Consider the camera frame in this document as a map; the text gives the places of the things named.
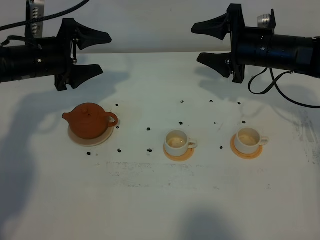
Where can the orange right coaster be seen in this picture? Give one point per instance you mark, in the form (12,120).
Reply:
(245,156)

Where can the brown clay teapot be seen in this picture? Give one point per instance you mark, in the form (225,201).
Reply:
(89,120)

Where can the white left teacup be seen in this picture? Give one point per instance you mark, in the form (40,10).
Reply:
(177,142)

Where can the white teacup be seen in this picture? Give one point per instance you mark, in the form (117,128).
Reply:
(248,139)
(177,142)

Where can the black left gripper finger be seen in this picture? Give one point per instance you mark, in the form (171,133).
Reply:
(79,74)
(86,37)

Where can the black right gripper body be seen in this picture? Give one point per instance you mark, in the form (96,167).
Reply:
(236,26)

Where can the cream teapot saucer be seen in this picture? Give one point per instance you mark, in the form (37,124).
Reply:
(87,140)

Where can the white right teacup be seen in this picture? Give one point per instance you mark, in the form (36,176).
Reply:
(248,139)

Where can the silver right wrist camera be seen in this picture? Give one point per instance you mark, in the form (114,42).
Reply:
(267,21)

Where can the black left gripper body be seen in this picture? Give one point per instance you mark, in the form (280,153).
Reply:
(67,38)

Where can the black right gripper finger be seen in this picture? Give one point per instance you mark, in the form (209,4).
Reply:
(221,62)
(217,27)

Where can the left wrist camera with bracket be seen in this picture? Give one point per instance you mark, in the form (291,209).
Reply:
(34,10)

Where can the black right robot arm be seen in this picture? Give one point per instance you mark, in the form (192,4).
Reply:
(257,46)

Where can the orange coaster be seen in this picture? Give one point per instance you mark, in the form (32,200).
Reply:
(189,153)
(245,156)

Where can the orange left coaster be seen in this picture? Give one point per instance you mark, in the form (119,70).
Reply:
(189,153)

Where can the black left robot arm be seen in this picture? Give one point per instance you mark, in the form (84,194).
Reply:
(29,57)

